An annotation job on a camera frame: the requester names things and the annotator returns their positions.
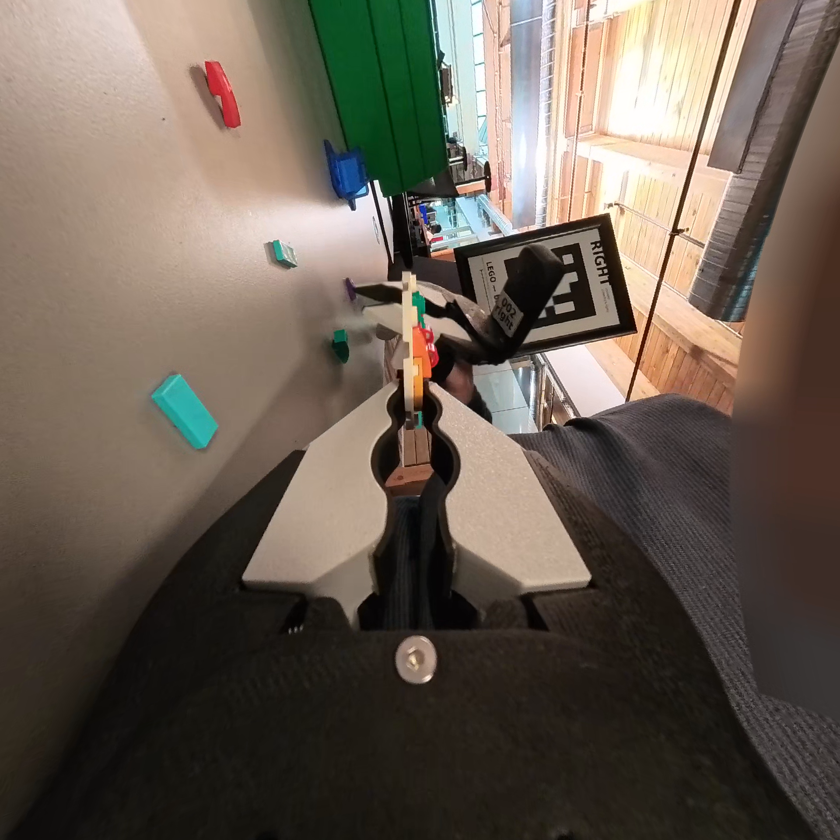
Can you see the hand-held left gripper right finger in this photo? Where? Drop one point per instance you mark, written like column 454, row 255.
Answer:
column 518, row 512

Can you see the white lego model with coloured bricks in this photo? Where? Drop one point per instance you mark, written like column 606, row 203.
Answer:
column 417, row 354

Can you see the person's right hand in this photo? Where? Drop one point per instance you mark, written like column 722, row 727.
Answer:
column 463, row 380

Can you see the silver ventilation duct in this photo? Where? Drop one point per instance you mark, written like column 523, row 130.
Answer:
column 754, row 216

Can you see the teal curved lego piece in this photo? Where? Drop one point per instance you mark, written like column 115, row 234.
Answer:
column 340, row 344

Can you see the stack of green storage bins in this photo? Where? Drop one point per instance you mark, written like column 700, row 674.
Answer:
column 380, row 85

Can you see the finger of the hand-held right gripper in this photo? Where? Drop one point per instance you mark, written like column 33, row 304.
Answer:
column 387, row 321
column 380, row 290

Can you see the red lego piece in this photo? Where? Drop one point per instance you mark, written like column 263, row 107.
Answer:
column 223, row 92

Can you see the purple lego piece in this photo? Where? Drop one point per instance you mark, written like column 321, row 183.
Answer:
column 350, row 289

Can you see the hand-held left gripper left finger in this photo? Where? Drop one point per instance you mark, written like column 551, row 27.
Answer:
column 315, row 512

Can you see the small teal lego tile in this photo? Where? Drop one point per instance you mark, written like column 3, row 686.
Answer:
column 283, row 254

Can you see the long teal lego tile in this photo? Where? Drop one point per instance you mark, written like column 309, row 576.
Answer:
column 184, row 411

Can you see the black framed marker sign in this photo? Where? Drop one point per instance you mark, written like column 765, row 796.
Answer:
column 590, row 282

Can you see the blue lego piece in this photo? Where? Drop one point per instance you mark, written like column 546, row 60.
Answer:
column 344, row 172

